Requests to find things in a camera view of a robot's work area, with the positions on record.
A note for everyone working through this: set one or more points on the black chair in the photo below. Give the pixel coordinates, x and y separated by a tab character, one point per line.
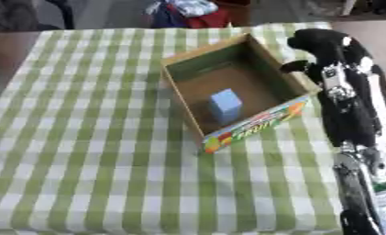
24	13

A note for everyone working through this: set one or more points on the pile of colourful bags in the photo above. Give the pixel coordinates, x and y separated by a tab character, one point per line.
193	12

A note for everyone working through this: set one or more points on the light blue rectangular block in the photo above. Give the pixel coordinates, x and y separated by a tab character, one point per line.
225	105

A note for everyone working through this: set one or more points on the open tan cardboard box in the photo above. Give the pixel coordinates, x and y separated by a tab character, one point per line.
238	91

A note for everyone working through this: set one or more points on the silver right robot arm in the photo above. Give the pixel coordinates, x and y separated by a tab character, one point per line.
369	189

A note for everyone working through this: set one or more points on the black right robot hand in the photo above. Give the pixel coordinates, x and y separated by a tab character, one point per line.
351	101

